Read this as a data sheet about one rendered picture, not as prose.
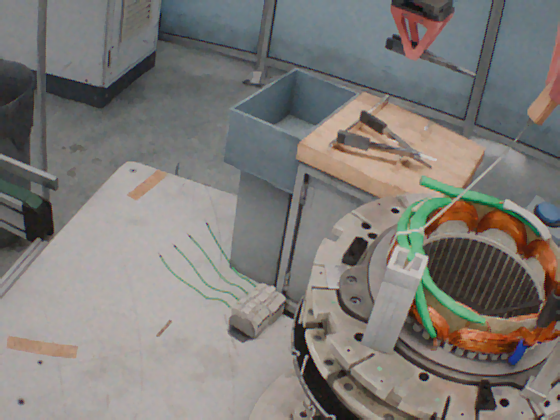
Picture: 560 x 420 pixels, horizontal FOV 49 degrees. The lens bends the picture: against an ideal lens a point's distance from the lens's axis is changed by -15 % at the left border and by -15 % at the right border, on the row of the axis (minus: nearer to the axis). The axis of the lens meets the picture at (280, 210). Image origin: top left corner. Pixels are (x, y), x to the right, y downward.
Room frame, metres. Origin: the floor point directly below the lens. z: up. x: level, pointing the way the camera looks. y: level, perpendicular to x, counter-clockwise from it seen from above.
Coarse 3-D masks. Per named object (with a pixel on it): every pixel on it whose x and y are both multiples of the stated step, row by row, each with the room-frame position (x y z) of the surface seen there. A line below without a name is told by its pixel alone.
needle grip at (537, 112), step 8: (544, 88) 0.47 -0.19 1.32; (544, 96) 0.46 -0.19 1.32; (536, 104) 0.46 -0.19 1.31; (544, 104) 0.46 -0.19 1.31; (552, 104) 0.46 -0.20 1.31; (528, 112) 0.46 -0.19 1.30; (536, 112) 0.46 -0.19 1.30; (544, 112) 0.46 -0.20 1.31; (536, 120) 0.46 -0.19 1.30; (544, 120) 0.46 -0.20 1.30
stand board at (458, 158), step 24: (360, 96) 0.87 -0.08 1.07; (336, 120) 0.79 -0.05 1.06; (384, 120) 0.81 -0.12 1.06; (408, 120) 0.83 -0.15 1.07; (312, 144) 0.72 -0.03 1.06; (408, 144) 0.76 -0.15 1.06; (432, 144) 0.78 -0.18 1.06; (456, 144) 0.79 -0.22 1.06; (336, 168) 0.69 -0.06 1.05; (360, 168) 0.69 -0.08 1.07; (384, 168) 0.70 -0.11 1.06; (408, 168) 0.71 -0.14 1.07; (432, 168) 0.72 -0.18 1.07; (456, 168) 0.73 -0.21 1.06; (384, 192) 0.66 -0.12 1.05; (408, 192) 0.66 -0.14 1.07
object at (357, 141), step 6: (342, 132) 0.71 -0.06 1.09; (348, 132) 0.71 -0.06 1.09; (336, 138) 0.71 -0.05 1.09; (342, 138) 0.71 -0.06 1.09; (348, 138) 0.71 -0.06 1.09; (354, 138) 0.71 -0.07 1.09; (360, 138) 0.70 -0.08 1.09; (366, 138) 0.71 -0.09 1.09; (348, 144) 0.71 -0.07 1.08; (354, 144) 0.70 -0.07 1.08; (360, 144) 0.70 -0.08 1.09; (366, 144) 0.70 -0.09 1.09; (366, 150) 0.70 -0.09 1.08
